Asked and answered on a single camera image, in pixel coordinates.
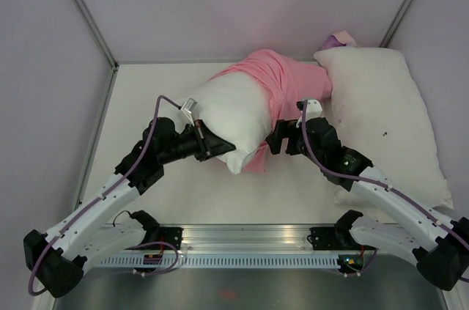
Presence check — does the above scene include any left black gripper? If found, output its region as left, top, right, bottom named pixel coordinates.
left=159, top=119, right=235, bottom=165

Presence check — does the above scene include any pink pillowcase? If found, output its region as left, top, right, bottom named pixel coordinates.
left=208, top=48, right=333, bottom=174

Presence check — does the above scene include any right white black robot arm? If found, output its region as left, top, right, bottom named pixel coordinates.
left=267, top=117, right=468, bottom=291

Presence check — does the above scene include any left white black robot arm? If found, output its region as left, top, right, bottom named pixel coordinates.
left=23, top=117, right=236, bottom=298

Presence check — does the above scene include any large white bare pillow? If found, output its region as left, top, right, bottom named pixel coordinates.
left=314, top=46, right=454, bottom=209

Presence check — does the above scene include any pink purple cloth behind pillow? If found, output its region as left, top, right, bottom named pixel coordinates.
left=322, top=31, right=357, bottom=50

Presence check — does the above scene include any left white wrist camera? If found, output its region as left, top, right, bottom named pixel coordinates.
left=180, top=97, right=198, bottom=125

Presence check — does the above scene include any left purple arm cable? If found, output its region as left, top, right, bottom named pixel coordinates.
left=28, top=95, right=184, bottom=296

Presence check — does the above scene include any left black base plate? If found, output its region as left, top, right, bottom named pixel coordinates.
left=157, top=226, right=184, bottom=250

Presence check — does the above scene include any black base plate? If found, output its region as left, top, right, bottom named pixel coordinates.
left=307, top=226, right=362, bottom=251
left=157, top=226, right=184, bottom=250

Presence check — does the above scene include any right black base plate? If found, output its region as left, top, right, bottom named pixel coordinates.
left=307, top=226, right=362, bottom=251

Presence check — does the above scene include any aluminium mounting rail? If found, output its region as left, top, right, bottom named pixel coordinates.
left=91, top=222, right=450, bottom=254

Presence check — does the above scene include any white slotted cable duct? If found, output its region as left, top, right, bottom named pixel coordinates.
left=99, top=253, right=340, bottom=270

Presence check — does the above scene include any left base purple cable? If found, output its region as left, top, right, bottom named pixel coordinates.
left=91, top=242, right=181, bottom=280

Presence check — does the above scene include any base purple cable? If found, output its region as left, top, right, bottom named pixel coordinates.
left=340, top=247, right=380, bottom=278
left=91, top=242, right=181, bottom=280

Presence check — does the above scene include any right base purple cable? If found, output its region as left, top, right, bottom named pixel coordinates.
left=340, top=247, right=380, bottom=278

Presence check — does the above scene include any right aluminium corner post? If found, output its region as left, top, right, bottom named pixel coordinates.
left=380, top=0, right=440, bottom=45

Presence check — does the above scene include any aluminium corner post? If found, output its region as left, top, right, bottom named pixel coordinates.
left=380, top=0, right=440, bottom=45
left=72, top=0, right=119, bottom=70

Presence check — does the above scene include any left aluminium corner post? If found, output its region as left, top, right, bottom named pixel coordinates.
left=72, top=0, right=119, bottom=70

